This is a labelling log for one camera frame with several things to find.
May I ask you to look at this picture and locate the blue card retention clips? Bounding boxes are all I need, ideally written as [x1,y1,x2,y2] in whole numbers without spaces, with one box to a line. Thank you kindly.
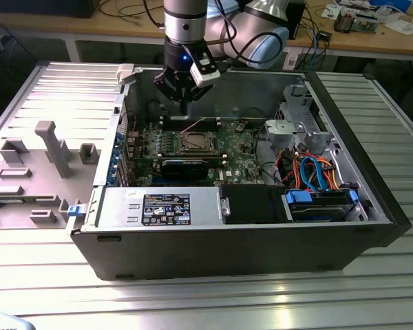
[107,132,123,187]

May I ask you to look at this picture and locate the grey parts rack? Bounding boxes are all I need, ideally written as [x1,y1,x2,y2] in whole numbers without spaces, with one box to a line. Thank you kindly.
[0,120,103,230]

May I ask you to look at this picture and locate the tall black box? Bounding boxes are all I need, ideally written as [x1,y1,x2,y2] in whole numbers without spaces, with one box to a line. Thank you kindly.
[288,0,308,41]

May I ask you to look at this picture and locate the grey case latch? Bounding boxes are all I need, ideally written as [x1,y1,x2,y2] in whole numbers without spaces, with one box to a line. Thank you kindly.
[116,63,138,86]

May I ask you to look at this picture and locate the thin red wire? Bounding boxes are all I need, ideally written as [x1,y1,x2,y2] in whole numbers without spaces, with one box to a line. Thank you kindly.
[127,112,139,135]

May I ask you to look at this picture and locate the blue case latch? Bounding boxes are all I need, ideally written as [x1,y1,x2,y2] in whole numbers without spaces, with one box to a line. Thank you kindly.
[67,204,89,219]

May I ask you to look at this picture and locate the CPU socket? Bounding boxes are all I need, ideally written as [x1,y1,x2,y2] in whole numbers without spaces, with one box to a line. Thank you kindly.
[178,131,213,153]

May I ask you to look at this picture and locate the wooden workbench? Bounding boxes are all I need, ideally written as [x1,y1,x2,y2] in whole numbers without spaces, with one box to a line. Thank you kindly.
[0,0,413,63]

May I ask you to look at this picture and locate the black drive bay cover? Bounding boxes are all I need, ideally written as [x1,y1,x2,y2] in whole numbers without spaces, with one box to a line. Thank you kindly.
[220,184,286,225]

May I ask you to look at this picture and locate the pale blue teach pendant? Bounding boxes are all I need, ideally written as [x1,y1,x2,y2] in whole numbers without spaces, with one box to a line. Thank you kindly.
[0,310,36,330]

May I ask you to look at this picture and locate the black and grey PC case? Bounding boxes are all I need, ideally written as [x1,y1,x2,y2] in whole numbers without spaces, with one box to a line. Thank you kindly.
[65,63,413,282]

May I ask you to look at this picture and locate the orange wire bundle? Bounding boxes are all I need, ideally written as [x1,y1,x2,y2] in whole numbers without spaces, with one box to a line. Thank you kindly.
[280,151,340,192]

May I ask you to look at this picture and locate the black graphics card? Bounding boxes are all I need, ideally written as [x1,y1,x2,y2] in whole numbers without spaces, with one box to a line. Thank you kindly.
[160,157,210,181]

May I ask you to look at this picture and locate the blue box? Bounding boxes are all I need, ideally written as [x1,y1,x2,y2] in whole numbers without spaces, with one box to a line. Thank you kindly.
[369,0,413,10]

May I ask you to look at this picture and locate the green motherboard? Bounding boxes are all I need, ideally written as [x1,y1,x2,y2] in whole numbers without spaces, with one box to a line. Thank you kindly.
[120,118,266,187]

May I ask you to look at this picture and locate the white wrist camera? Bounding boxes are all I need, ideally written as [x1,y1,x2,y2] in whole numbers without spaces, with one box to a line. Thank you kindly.
[189,51,222,87]

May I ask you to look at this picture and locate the black flat device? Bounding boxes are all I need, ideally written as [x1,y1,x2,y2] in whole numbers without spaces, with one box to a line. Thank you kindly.
[0,0,98,19]

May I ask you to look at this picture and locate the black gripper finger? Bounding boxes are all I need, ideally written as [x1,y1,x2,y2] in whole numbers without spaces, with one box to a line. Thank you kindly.
[153,67,187,116]
[184,83,215,116]

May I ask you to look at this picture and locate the blue data cable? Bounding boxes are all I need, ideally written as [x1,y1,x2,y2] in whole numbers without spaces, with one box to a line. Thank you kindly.
[298,155,330,193]

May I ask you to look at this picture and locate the thin black cable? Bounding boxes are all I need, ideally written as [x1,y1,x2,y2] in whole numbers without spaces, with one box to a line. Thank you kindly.
[239,107,271,125]

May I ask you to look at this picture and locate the metal wire locking lever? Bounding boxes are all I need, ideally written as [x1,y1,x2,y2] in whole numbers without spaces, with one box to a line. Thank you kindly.
[178,116,218,135]

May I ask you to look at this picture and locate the silver metal drive cage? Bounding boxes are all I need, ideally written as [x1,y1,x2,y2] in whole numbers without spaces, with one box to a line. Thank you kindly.
[263,83,337,152]

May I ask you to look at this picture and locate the silver power supply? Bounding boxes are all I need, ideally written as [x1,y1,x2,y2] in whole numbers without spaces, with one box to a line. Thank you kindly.
[99,187,223,228]

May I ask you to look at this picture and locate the copper wound transformer device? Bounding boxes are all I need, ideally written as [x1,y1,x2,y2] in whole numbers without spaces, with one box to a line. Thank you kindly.
[332,9,379,35]

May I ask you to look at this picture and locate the white papers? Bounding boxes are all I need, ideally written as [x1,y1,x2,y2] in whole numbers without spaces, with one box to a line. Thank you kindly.
[381,19,413,36]

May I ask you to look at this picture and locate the hard disk in blue carrier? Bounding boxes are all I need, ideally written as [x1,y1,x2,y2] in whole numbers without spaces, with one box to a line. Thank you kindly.
[282,189,361,224]

